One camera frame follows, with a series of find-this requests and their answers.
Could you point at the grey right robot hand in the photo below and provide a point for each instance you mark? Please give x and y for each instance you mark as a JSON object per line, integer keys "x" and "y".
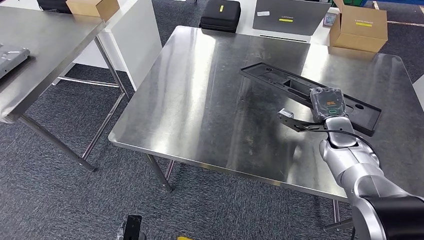
{"x": 328, "y": 104}

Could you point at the black plastic plate bracket part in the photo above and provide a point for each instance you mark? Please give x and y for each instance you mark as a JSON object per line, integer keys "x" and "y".
{"x": 275, "y": 78}

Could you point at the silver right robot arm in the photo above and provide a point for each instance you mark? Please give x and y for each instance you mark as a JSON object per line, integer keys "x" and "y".
{"x": 357, "y": 165}

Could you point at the stainless steel workbench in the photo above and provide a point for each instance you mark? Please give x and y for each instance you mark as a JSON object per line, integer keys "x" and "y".
{"x": 198, "y": 99}

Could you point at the grey metal plate part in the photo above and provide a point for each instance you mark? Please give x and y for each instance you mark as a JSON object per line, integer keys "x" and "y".
{"x": 11, "y": 59}

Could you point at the open cardboard box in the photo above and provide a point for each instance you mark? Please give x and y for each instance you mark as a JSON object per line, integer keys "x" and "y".
{"x": 361, "y": 36}

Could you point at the small flat device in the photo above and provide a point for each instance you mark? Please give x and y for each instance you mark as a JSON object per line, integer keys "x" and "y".
{"x": 329, "y": 20}

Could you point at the grey laptop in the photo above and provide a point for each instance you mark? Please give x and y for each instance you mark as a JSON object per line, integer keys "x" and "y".
{"x": 298, "y": 13}

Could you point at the yellow floor tape outline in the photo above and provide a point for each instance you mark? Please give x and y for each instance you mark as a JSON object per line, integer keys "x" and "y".
{"x": 404, "y": 23}
{"x": 184, "y": 238}

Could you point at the black zip case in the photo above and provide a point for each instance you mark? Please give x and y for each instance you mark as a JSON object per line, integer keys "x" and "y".
{"x": 215, "y": 16}

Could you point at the black robot left foot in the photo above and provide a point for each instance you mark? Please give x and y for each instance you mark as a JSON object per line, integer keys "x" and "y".
{"x": 132, "y": 228}

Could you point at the closed cardboard box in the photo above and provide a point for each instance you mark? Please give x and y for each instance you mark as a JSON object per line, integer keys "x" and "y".
{"x": 92, "y": 8}

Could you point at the stainless steel table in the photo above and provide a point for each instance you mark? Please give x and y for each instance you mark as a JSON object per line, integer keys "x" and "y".
{"x": 49, "y": 43}

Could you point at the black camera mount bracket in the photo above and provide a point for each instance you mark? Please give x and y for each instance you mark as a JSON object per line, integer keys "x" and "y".
{"x": 298, "y": 126}

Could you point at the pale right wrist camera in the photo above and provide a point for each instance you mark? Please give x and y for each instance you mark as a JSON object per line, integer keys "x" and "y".
{"x": 285, "y": 114}

